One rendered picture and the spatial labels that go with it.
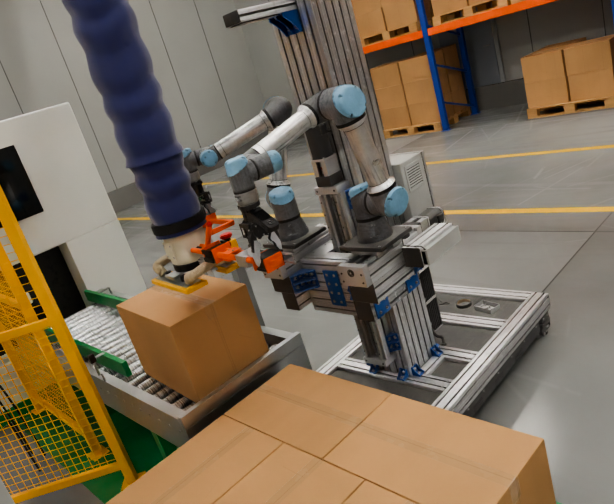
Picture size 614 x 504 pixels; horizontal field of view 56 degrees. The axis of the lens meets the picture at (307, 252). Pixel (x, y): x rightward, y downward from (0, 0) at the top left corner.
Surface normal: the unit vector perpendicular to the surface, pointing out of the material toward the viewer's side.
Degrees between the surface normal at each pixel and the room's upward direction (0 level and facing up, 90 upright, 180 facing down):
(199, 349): 90
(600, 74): 90
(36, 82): 90
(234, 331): 90
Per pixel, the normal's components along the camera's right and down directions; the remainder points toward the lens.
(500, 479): -0.28, -0.91
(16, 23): 0.70, 0.03
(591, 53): -0.64, 0.42
